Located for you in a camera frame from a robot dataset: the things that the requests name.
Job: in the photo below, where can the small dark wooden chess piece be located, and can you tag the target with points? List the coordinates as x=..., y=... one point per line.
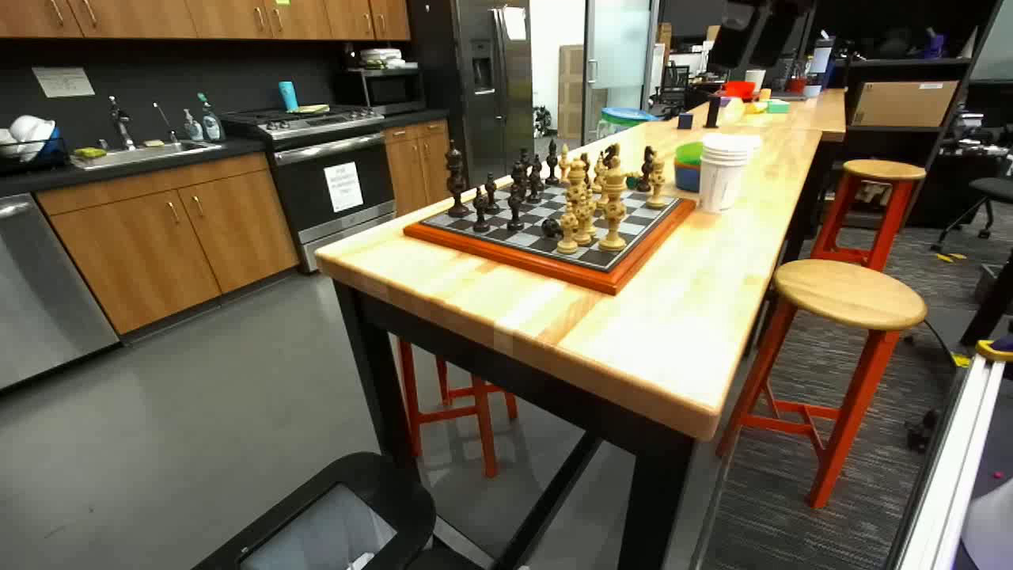
x=553, y=230

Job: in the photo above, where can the tall dark wooden chess piece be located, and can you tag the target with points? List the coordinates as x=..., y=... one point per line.
x=456, y=181

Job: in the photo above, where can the tall light wooden chess piece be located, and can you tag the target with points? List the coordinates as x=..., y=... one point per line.
x=612, y=211

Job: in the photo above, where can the orange framed chessboard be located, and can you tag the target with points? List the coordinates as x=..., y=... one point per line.
x=633, y=237

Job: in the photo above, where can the orange stool wooden seat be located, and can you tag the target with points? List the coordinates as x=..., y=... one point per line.
x=884, y=170
x=849, y=295
x=488, y=432

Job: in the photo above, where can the narrow wooden base cabinet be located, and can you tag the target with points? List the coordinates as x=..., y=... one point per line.
x=411, y=164

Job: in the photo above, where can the white paper note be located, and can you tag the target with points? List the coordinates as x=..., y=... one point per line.
x=343, y=189

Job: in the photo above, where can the cardboard boxes stack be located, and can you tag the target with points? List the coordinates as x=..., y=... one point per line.
x=572, y=97

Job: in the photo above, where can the teal round tub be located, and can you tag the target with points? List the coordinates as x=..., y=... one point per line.
x=629, y=116

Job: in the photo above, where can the blue plastic bowl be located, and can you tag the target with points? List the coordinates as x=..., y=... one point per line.
x=689, y=180

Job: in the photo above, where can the green plastic bowl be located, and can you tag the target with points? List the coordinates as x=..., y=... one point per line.
x=689, y=155

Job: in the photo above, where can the dark stainless refrigerator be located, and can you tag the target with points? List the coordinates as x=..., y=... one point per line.
x=471, y=66

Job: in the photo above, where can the black microwave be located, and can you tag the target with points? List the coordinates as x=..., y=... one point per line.
x=381, y=90

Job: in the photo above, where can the black stainless oven range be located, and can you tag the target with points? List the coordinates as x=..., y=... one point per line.
x=296, y=181

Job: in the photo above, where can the white plastic cup stack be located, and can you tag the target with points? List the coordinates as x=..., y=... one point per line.
x=724, y=175

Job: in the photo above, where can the white bowl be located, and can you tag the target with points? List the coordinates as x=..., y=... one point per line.
x=381, y=59

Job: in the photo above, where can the black bottle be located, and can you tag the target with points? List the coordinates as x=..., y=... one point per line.
x=714, y=111

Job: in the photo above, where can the teal cup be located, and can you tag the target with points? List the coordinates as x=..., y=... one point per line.
x=290, y=97

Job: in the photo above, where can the black kitchen countertop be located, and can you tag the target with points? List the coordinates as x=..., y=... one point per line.
x=243, y=150

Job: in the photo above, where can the red bowl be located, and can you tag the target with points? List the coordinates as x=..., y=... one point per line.
x=739, y=90

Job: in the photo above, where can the clear soap bottle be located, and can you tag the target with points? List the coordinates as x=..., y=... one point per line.
x=209, y=126

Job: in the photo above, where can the small chrome faucet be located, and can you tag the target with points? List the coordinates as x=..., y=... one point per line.
x=165, y=121

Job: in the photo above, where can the white bottle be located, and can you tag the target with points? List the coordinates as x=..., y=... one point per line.
x=820, y=54

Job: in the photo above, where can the steel kitchen sink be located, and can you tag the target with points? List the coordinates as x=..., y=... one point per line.
x=136, y=155

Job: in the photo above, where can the chrome sink faucet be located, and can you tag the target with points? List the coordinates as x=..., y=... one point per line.
x=124, y=128

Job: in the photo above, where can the black desk brown panel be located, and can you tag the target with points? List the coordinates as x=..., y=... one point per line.
x=905, y=102

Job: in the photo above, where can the stainless steel dishwasher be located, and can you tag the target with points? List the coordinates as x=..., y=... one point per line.
x=41, y=295

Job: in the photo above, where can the yellow clamp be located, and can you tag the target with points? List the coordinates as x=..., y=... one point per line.
x=991, y=350

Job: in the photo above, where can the purple bottle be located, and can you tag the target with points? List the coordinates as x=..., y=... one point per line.
x=935, y=46

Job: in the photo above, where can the black office chair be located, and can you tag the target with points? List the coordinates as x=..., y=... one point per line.
x=991, y=192

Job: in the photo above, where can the white dishes pile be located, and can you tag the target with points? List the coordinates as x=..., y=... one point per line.
x=27, y=133

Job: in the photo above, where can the black table frame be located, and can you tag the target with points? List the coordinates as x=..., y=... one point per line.
x=654, y=494

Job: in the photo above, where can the wooden wall cabinets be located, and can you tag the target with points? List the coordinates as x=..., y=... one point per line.
x=209, y=16

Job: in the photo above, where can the white metal rail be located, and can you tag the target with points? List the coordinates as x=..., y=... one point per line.
x=953, y=475

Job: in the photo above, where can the grey wall plate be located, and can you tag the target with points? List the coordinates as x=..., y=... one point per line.
x=65, y=84

